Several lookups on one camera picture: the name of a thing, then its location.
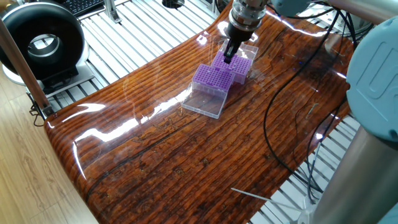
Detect white device base plate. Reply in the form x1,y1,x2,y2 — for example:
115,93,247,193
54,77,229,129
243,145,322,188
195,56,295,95
1,60,96,99

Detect white zip tie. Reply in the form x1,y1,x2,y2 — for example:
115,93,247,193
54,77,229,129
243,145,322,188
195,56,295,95
230,187,305,213

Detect cable with silver plug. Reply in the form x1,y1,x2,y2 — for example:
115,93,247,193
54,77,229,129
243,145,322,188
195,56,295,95
305,9,358,205

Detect wood grain table mat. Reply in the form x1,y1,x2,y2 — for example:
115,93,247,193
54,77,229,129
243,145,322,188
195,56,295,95
43,0,356,224

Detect purple pipette tip box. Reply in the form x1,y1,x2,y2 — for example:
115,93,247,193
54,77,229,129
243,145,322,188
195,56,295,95
211,39,259,85
181,63,236,120

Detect thin black floor wire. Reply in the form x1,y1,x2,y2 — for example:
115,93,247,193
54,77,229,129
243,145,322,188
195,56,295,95
28,93,46,128

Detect black ring shaped device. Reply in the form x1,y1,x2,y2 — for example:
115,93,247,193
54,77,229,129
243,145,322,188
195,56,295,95
0,1,86,91

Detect brown frame post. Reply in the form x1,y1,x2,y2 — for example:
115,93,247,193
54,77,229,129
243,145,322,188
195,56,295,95
0,18,54,119

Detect black camera cable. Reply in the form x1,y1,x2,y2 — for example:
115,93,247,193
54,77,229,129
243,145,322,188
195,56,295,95
266,2,336,21

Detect black keyboard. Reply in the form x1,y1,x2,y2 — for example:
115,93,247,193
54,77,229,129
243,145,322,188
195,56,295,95
60,0,105,17

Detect thick black cable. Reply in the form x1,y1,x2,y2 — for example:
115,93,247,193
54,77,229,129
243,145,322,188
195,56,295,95
262,9,325,193

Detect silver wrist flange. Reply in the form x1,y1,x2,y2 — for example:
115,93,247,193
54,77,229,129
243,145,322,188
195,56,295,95
228,0,268,32

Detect aluminium bracket stand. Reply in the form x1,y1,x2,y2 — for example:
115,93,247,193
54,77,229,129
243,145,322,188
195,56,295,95
103,0,123,24

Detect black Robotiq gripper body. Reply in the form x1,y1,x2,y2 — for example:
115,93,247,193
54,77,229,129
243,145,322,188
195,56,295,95
226,24,254,46

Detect thin black cable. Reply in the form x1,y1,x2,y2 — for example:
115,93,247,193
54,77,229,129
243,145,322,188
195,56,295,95
292,18,324,195

